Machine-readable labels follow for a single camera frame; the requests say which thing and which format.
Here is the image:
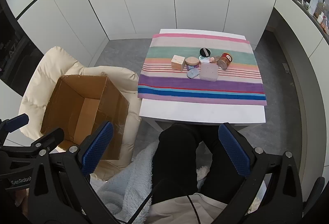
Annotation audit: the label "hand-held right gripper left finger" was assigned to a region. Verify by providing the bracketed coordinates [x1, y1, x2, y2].
[27, 121, 121, 224]

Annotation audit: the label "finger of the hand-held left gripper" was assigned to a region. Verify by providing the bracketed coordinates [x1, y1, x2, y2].
[26, 128, 65, 157]
[0, 114, 29, 141]

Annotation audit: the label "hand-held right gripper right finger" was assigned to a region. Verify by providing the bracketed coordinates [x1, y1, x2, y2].
[218, 122, 304, 224]

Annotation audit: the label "brown cardboard box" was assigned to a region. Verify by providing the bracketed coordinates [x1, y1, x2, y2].
[41, 74, 130, 161]

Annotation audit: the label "pink square box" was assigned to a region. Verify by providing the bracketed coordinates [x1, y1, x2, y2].
[200, 63, 219, 82]

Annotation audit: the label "red can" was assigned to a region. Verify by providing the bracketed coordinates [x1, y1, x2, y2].
[217, 53, 233, 70]

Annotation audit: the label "wooden cube box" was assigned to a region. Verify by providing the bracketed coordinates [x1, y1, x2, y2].
[171, 55, 186, 71]

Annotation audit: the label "white fluffy blanket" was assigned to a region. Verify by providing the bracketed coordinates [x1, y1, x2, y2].
[90, 142, 268, 224]

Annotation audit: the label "white table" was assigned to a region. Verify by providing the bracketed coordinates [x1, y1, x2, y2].
[139, 29, 266, 125]

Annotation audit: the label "person's legs in black pants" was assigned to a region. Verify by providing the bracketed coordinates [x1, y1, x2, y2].
[152, 122, 260, 205]

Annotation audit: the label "cream padded chair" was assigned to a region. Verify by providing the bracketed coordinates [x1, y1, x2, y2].
[19, 46, 142, 181]

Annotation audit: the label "black glass cabinet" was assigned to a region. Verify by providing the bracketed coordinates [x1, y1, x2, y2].
[0, 0, 45, 91]

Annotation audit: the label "striped colourful cloth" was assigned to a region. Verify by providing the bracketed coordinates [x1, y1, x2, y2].
[137, 33, 268, 106]

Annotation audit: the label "black office chair armrest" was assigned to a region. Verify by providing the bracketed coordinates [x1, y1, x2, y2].
[303, 176, 326, 214]

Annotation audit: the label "tall white bottle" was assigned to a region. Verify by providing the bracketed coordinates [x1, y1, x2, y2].
[308, 0, 320, 16]

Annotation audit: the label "black cable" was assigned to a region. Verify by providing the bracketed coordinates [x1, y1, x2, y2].
[123, 179, 167, 224]
[186, 194, 202, 224]

